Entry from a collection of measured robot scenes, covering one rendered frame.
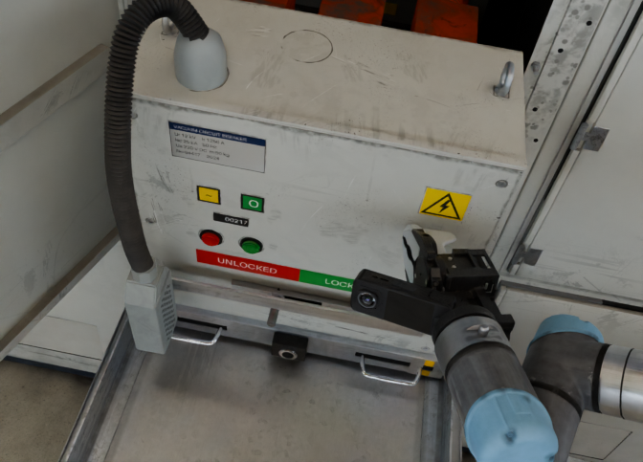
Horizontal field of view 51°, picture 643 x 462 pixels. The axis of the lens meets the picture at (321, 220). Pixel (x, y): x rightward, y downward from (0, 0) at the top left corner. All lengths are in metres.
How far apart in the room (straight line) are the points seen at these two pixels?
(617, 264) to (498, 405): 0.79
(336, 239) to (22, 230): 0.51
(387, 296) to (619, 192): 0.60
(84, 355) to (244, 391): 0.92
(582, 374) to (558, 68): 0.50
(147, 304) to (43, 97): 0.33
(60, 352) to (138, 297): 1.09
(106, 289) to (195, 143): 0.90
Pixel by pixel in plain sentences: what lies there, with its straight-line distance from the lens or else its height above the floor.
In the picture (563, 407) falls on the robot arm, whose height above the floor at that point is 1.25.
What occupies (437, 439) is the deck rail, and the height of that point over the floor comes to 0.83.
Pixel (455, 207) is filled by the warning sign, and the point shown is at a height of 1.27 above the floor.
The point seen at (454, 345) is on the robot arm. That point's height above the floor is 1.31.
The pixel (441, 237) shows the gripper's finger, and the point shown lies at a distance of 0.85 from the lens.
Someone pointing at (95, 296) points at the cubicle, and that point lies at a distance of 1.74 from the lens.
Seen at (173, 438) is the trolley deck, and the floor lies 0.82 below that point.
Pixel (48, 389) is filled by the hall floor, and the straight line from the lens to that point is 2.18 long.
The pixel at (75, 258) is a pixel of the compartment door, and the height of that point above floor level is 0.86.
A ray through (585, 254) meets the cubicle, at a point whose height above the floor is 0.94.
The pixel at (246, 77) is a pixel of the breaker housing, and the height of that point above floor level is 1.36.
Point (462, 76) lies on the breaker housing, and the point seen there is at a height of 1.37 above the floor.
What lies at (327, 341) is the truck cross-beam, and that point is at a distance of 1.16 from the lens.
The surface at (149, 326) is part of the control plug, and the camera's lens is 1.03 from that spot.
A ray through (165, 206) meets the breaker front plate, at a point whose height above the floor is 1.16.
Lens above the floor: 1.87
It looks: 48 degrees down
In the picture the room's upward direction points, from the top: 9 degrees clockwise
